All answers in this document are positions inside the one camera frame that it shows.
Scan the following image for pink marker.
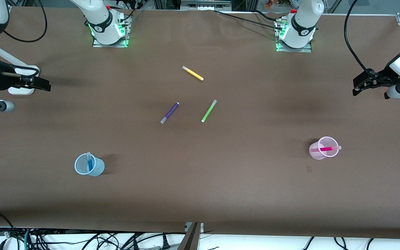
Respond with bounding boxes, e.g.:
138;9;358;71
310;145;342;153

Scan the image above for white desk lamp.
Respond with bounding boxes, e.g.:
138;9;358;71
0;35;40;95

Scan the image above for pink mesh cup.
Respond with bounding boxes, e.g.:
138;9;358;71
309;136;340;160

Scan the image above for blue mesh cup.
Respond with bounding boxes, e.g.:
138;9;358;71
74;152;105;177

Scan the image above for purple marker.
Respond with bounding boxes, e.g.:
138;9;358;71
160;102;180;124

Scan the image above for yellow marker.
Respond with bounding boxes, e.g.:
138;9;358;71
182;66;204;81

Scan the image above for green marker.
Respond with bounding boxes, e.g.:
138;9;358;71
201;100;218;123

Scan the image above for brown table cover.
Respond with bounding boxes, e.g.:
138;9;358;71
0;6;400;240

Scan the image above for grey metal table beam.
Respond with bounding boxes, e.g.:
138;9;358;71
177;222;204;250

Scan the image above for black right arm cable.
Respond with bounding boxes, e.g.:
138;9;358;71
0;0;48;78

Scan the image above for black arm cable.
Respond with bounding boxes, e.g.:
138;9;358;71
0;0;48;78
344;0;372;72

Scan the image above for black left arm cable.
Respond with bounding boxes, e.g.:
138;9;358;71
344;0;372;72

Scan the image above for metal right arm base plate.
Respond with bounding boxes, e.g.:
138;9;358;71
92;13;130;48

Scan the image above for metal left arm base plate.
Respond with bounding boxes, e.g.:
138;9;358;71
275;18;313;53

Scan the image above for black cable on table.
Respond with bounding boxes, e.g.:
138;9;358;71
213;9;284;30

